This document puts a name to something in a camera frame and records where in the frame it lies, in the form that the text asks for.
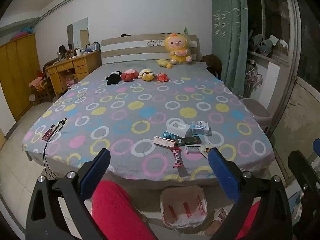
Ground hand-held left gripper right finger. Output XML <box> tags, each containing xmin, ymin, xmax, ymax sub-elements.
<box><xmin>208</xmin><ymin>147</ymin><xmax>293</xmax><ymax>240</ymax></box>

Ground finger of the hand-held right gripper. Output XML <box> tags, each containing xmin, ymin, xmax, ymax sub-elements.
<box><xmin>312</xmin><ymin>138</ymin><xmax>320</xmax><ymax>161</ymax></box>
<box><xmin>287</xmin><ymin>150</ymin><xmax>320</xmax><ymax>240</ymax></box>

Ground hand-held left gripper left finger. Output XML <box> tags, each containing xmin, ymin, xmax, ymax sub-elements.
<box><xmin>26</xmin><ymin>148</ymin><xmax>112</xmax><ymax>240</ymax></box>

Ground small white pack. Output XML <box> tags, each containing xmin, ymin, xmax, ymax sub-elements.
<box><xmin>185</xmin><ymin>144</ymin><xmax>203</xmax><ymax>154</ymax></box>

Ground dark green box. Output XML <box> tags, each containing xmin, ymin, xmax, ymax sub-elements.
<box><xmin>175</xmin><ymin>135</ymin><xmax>202</xmax><ymax>145</ymax></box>

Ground red candy wrapper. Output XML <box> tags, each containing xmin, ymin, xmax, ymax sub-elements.
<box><xmin>172</xmin><ymin>148</ymin><xmax>182</xmax><ymax>168</ymax></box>

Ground blue and white milk carton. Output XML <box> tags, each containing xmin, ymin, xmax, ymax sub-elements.
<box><xmin>191</xmin><ymin>120</ymin><xmax>210</xmax><ymax>135</ymax></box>

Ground bin with plastic bag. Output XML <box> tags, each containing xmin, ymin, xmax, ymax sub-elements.
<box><xmin>160</xmin><ymin>186</ymin><xmax>208</xmax><ymax>232</ymax></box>

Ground white tissue box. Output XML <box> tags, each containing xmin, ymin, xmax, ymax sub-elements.
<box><xmin>166</xmin><ymin>120</ymin><xmax>192</xmax><ymax>138</ymax></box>

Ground pink box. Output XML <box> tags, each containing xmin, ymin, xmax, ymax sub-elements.
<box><xmin>153</xmin><ymin>136</ymin><xmax>177</xmax><ymax>148</ymax></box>

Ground person's left leg red pants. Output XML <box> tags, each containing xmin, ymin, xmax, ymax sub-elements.
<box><xmin>91</xmin><ymin>180</ymin><xmax>158</xmax><ymax>240</ymax></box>

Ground person's leg red pants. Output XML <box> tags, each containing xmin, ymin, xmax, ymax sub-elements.
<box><xmin>235</xmin><ymin>201</ymin><xmax>263</xmax><ymax>240</ymax></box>
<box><xmin>91</xmin><ymin>180</ymin><xmax>158</xmax><ymax>240</ymax></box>

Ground person's foot in slipper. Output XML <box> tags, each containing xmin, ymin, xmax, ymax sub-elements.
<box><xmin>201</xmin><ymin>208</ymin><xmax>229</xmax><ymax>236</ymax></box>

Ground person's right leg red pants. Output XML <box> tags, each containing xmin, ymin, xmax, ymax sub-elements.
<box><xmin>235</xmin><ymin>201</ymin><xmax>263</xmax><ymax>240</ymax></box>

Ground grey plastic stool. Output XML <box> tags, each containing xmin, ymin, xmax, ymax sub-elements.
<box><xmin>240</xmin><ymin>98</ymin><xmax>273</xmax><ymax>133</ymax></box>

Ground white board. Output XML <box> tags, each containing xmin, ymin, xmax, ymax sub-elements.
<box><xmin>260</xmin><ymin>61</ymin><xmax>281</xmax><ymax>111</ymax></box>

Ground black plush toy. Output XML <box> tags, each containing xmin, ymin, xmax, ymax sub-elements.
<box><xmin>106</xmin><ymin>71</ymin><xmax>123</xmax><ymax>85</ymax></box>

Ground chair with clothes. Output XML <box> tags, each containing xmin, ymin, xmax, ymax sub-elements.
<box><xmin>29</xmin><ymin>69</ymin><xmax>54</xmax><ymax>105</ymax></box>

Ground wooden desk with drawers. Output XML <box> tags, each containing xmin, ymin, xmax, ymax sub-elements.
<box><xmin>47</xmin><ymin>49</ymin><xmax>102</xmax><ymax>98</ymax></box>

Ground dark brown chair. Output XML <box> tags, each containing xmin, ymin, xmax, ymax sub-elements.
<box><xmin>202</xmin><ymin>54</ymin><xmax>223</xmax><ymax>80</ymax></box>

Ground yellow striped plush toy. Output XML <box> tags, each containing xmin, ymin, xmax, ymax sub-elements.
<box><xmin>138</xmin><ymin>68</ymin><xmax>155</xmax><ymax>81</ymax></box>

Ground grey cloth pile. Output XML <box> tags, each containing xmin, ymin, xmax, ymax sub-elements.
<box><xmin>249</xmin><ymin>34</ymin><xmax>288</xmax><ymax>56</ymax></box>

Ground yellow duck plush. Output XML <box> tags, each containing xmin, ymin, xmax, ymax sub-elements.
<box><xmin>156</xmin><ymin>59</ymin><xmax>173</xmax><ymax>69</ymax></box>

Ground yellow wooden wardrobe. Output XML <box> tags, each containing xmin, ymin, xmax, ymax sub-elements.
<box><xmin>0</xmin><ymin>33</ymin><xmax>42</xmax><ymax>122</ymax></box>

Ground striped wooden headboard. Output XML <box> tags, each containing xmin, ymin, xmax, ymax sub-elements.
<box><xmin>100</xmin><ymin>33</ymin><xmax>200</xmax><ymax>65</ymax></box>

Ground green leaf-print curtain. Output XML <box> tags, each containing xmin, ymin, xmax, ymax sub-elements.
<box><xmin>211</xmin><ymin>0</ymin><xmax>250</xmax><ymax>98</ymax></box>

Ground large yellow plush doll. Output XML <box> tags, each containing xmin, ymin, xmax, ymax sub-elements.
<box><xmin>164</xmin><ymin>33</ymin><xmax>193</xmax><ymax>64</ymax></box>

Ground pink and blue bundle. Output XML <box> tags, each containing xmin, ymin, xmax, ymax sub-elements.
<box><xmin>10</xmin><ymin>27</ymin><xmax>35</xmax><ymax>40</ymax></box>

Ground bed with ring-print sheet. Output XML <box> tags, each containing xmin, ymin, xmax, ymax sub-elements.
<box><xmin>22</xmin><ymin>61</ymin><xmax>275</xmax><ymax>183</ymax></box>

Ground wall mirror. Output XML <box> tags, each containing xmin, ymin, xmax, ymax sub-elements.
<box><xmin>67</xmin><ymin>17</ymin><xmax>90</xmax><ymax>52</ymax></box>

